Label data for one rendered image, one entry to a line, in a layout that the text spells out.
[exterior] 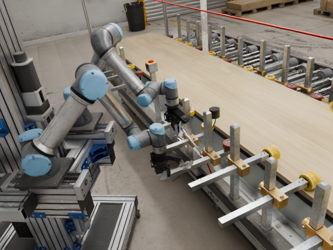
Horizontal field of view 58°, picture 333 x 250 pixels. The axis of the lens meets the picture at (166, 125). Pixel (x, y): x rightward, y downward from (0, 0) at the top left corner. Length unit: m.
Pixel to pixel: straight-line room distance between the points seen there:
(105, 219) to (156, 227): 0.42
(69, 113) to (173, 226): 1.54
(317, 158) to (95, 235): 1.56
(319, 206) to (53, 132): 1.06
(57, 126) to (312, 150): 1.32
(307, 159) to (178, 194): 1.39
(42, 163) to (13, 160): 0.53
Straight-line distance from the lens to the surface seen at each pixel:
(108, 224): 2.41
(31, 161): 1.37
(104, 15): 9.54
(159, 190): 2.88
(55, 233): 2.22
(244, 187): 1.95
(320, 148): 1.86
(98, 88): 1.27
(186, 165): 1.72
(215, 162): 1.77
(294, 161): 1.73
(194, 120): 2.33
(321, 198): 1.21
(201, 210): 2.66
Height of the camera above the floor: 1.94
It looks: 30 degrees down
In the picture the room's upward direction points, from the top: 7 degrees counter-clockwise
